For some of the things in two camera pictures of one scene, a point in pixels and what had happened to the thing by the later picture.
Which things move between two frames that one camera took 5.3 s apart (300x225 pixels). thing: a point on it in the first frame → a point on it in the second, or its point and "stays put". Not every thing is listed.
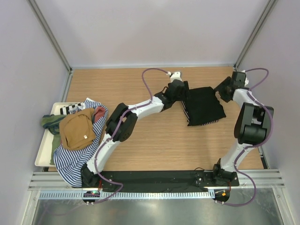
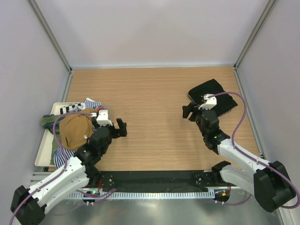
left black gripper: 184,92 → 121,125
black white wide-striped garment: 71,108 stays put
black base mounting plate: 167,180 stays put
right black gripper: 220,88 → 187,109
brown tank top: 77,130 stays put
